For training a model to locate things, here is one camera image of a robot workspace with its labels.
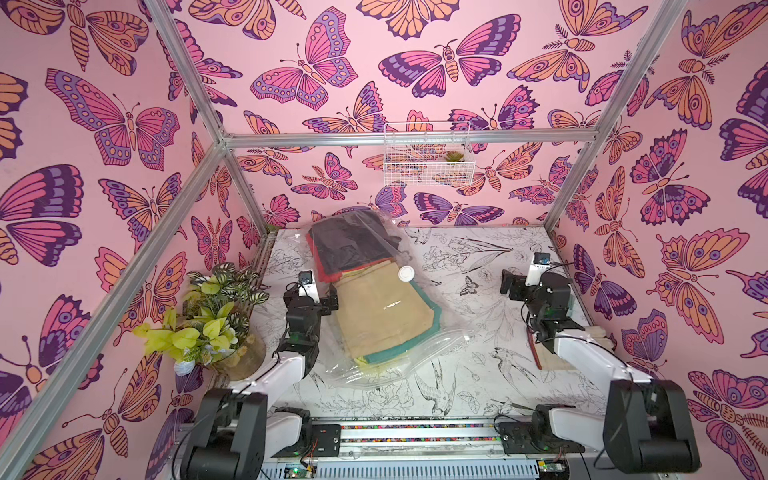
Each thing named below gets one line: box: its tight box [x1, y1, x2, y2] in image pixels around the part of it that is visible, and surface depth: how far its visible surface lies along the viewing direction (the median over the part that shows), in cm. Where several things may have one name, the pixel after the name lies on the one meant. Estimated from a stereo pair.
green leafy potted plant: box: [133, 263, 269, 381], surface depth 75 cm
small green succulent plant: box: [444, 150, 465, 162], surface depth 95 cm
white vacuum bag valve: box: [398, 265, 415, 283], surface depth 96 cm
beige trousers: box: [334, 261, 435, 359], surface depth 92 cm
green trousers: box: [363, 281, 442, 365], surface depth 86 cm
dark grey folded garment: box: [311, 210, 402, 275], surface depth 107 cm
